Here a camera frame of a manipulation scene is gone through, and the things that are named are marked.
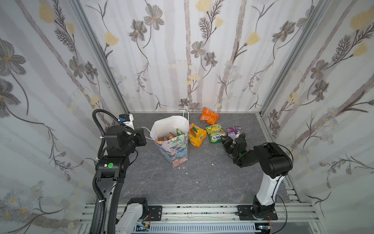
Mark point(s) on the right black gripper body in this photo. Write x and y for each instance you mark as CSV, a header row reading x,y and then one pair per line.
x,y
236,145

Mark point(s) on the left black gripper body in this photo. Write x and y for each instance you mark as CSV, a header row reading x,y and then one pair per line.
x,y
131,142

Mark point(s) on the purple snack packet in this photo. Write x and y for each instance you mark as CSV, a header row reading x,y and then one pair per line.
x,y
231,132

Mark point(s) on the green Fox's candy bag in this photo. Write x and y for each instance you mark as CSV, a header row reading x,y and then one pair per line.
x,y
215,133

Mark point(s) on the yellow snack bag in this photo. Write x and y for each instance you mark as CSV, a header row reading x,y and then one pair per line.
x,y
196,135

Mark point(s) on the orange pink Fox's bag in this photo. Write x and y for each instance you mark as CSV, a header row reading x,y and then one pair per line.
x,y
167,137

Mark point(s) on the white paper bag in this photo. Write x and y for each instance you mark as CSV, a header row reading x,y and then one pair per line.
x,y
174,150

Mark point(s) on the lime Fox's candy bag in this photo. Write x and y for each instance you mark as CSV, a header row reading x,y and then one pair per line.
x,y
179,133

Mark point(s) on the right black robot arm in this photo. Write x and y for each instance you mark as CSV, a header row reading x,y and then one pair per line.
x,y
275,161

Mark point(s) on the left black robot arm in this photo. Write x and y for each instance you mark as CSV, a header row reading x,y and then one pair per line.
x,y
119,140

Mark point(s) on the small orange snack packet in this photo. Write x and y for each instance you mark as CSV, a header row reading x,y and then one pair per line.
x,y
209,116

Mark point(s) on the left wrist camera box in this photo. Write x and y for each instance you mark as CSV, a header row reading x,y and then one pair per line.
x,y
127,120

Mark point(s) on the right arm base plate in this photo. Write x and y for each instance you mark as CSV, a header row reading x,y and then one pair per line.
x,y
257,212

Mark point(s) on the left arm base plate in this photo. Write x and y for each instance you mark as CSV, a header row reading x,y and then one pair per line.
x,y
154,213

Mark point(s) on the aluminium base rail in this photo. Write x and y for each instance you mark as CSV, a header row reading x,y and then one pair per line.
x,y
294,216

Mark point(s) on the white slotted cable duct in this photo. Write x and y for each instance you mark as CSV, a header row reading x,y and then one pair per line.
x,y
198,228

